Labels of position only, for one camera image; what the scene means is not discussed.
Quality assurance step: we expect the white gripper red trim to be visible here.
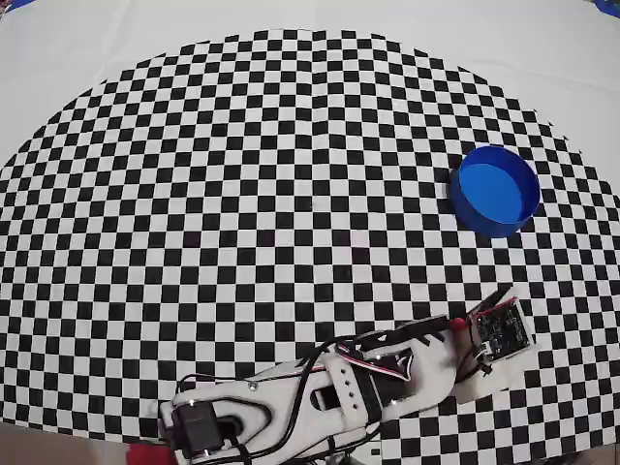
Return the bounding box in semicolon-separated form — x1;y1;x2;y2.
357;314;470;419

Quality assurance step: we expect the blue round box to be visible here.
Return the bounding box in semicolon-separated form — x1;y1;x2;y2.
448;143;542;239

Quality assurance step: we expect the red plastic block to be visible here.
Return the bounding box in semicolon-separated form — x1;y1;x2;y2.
126;443;171;465

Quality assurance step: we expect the black white checkerboard mat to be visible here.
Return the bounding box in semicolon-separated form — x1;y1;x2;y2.
0;0;620;461

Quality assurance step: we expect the red white black servo wire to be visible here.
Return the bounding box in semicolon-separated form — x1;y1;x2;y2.
333;341;413;384

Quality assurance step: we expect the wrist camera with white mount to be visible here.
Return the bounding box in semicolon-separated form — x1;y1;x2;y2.
454;285;537;404

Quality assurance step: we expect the black cable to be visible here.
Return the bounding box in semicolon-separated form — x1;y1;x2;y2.
174;338;369;465

